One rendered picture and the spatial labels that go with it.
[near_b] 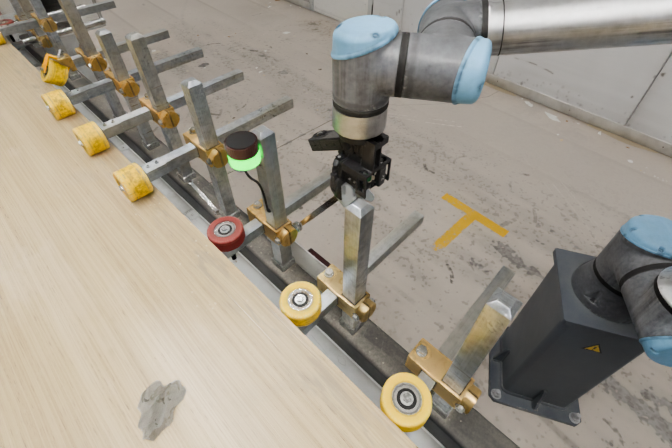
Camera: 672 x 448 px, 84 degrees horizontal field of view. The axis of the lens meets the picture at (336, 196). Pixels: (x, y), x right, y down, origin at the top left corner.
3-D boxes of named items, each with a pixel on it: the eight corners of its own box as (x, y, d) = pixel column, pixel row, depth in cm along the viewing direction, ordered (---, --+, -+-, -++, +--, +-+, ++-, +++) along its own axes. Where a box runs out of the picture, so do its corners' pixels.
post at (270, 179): (286, 264, 107) (262, 121, 73) (294, 271, 105) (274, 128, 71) (276, 271, 105) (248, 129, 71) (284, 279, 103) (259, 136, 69)
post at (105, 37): (159, 153, 145) (105, 26, 111) (163, 157, 143) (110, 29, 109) (150, 158, 143) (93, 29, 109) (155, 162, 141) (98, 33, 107)
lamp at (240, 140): (261, 204, 87) (245, 126, 71) (276, 217, 84) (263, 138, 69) (240, 218, 84) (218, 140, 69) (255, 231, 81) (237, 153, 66)
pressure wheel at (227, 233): (238, 239, 95) (228, 208, 87) (257, 257, 91) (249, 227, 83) (210, 258, 91) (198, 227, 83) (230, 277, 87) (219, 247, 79)
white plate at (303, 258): (268, 236, 108) (263, 213, 101) (333, 292, 95) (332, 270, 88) (267, 238, 108) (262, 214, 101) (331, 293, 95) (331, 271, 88)
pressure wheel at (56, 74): (56, 81, 135) (62, 61, 134) (64, 89, 132) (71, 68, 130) (36, 76, 130) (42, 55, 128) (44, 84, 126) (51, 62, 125)
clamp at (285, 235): (264, 211, 99) (262, 197, 96) (298, 238, 93) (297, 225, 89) (247, 222, 96) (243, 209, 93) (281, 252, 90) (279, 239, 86)
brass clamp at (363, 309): (333, 273, 90) (333, 261, 86) (377, 309, 83) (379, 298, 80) (315, 290, 87) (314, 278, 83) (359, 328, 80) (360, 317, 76)
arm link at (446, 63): (492, 20, 54) (406, 14, 56) (500, 55, 46) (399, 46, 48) (475, 80, 61) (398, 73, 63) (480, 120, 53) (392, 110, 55)
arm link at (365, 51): (400, 39, 47) (323, 32, 49) (390, 122, 56) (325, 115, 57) (406, 12, 54) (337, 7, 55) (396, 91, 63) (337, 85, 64)
